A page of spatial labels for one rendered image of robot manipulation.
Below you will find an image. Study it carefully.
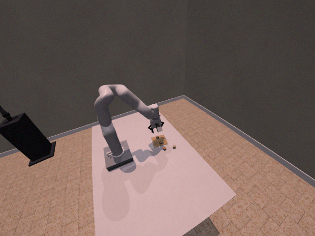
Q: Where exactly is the orange flat mat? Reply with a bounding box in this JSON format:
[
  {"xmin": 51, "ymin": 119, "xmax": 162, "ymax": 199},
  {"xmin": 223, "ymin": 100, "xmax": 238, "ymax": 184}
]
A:
[{"xmin": 152, "ymin": 135, "xmax": 168, "ymax": 148}]

